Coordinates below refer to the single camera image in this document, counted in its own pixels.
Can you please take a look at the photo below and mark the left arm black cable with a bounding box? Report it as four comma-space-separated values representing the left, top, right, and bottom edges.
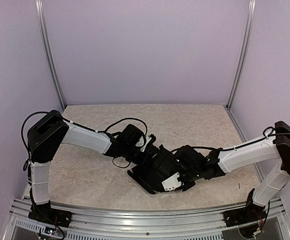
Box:
104, 117, 149, 141

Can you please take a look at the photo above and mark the small circuit board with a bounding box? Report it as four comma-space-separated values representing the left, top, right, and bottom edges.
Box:
37, 226, 58, 237

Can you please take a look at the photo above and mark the front aluminium frame rail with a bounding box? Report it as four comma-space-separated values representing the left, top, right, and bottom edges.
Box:
0, 197, 290, 240

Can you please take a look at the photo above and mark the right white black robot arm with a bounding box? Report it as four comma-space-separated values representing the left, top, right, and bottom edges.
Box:
182, 121, 290, 222

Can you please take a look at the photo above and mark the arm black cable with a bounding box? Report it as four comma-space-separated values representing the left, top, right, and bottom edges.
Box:
104, 117, 149, 141
171, 144, 223, 155

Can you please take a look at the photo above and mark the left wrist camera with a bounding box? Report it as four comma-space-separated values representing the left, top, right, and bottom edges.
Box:
136, 134, 156, 152

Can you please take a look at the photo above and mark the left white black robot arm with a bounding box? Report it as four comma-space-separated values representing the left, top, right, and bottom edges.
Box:
20, 110, 156, 223

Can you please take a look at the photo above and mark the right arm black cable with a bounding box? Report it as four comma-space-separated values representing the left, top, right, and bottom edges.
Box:
171, 144, 223, 155

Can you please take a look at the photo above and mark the left vertical aluminium post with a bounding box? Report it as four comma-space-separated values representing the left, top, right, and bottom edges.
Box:
35, 0, 67, 110

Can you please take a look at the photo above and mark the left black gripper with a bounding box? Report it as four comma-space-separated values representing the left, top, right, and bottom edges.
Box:
122, 144, 152, 168

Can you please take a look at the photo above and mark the right vertical aluminium post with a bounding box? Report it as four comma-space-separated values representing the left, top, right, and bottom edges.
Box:
226, 0, 256, 112

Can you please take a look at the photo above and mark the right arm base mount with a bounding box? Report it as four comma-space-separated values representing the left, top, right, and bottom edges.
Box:
223, 189, 267, 227

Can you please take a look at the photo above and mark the vertical aluminium post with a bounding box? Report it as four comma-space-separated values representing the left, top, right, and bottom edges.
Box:
35, 0, 67, 110
226, 0, 256, 112

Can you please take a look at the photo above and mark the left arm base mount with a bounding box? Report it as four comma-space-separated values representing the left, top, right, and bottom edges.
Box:
28, 201, 72, 228

